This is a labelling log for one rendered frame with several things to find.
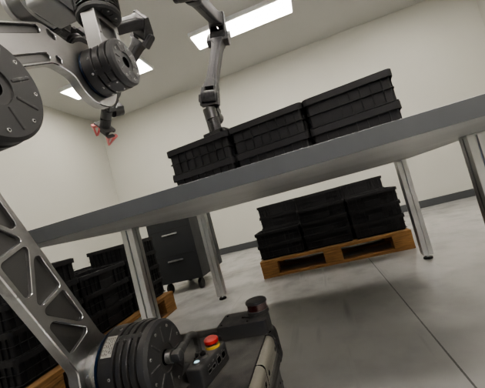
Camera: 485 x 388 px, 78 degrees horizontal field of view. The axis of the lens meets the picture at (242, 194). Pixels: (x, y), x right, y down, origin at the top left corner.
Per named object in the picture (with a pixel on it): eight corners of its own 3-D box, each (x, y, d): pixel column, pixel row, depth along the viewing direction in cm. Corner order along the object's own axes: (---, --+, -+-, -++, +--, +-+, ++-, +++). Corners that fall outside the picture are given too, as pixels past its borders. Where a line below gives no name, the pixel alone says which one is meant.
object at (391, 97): (400, 102, 96) (390, 68, 96) (309, 132, 106) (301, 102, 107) (388, 124, 133) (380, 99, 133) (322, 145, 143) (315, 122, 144)
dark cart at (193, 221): (205, 289, 273) (181, 194, 278) (162, 298, 283) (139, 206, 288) (225, 271, 333) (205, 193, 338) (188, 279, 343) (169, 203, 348)
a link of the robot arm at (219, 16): (208, 16, 147) (228, 12, 144) (211, 46, 150) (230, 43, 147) (166, -26, 104) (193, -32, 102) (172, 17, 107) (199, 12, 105)
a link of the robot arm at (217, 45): (207, 30, 145) (229, 27, 142) (211, 41, 150) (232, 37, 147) (195, 98, 126) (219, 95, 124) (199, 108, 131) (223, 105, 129)
